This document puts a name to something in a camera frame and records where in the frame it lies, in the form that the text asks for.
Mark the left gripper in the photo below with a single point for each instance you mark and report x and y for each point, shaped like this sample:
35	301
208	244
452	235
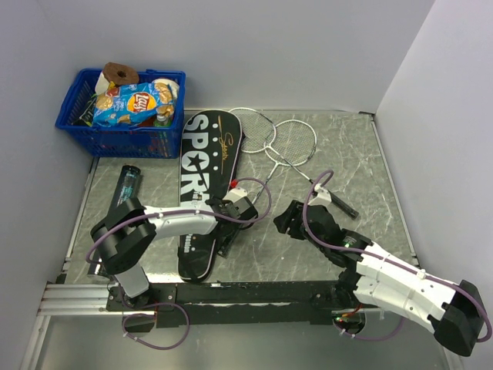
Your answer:
225	203

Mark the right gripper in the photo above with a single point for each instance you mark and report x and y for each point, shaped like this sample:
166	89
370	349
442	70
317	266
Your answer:
284	220

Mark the black racket cover bag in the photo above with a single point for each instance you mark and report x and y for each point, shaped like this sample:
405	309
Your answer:
209	154

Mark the badminton racket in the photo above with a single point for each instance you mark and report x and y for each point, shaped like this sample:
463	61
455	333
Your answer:
290	143
248	115

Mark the blue plastic basket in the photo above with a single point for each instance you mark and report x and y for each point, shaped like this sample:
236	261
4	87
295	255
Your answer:
122	141

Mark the black shuttlecock tube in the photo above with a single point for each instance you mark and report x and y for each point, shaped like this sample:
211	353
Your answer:
127	187

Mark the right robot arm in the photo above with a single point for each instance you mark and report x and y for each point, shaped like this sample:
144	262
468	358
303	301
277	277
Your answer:
453	313

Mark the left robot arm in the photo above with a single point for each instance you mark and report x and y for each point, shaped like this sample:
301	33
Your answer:
124	235

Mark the blue Lays chip bag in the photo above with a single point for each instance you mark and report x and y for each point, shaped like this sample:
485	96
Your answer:
135	103

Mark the brown chocolate donut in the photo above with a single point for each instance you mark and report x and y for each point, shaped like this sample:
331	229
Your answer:
120	74

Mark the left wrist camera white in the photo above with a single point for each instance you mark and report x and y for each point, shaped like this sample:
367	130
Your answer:
237	192

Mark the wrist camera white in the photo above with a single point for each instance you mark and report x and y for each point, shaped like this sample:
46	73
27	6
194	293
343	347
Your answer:
320	196
237	192

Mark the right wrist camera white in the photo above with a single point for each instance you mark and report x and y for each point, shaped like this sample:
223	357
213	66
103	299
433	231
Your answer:
320	196

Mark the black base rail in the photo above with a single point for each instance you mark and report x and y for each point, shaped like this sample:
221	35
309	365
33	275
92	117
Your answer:
174	304

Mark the aluminium frame rail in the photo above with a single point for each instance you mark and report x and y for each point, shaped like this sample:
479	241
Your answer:
74	300

